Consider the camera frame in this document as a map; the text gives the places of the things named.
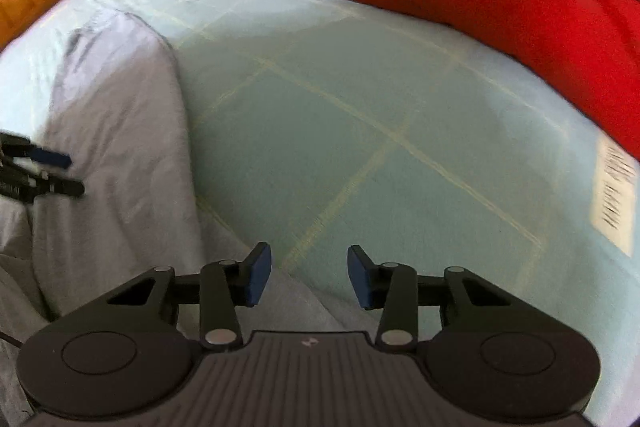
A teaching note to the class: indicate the grey pants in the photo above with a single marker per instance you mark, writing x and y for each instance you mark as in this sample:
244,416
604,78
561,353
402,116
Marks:
115,132

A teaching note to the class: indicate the light blue checked bed sheet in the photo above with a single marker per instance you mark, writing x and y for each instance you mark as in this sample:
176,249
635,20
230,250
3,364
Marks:
400,107

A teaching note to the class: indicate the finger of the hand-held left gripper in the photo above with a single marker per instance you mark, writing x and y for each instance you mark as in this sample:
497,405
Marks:
50,158
60,188

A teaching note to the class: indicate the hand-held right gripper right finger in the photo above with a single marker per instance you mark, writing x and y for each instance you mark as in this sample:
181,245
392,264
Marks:
361,279

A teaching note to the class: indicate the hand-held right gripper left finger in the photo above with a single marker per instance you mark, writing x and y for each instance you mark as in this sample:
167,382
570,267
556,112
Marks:
260,274

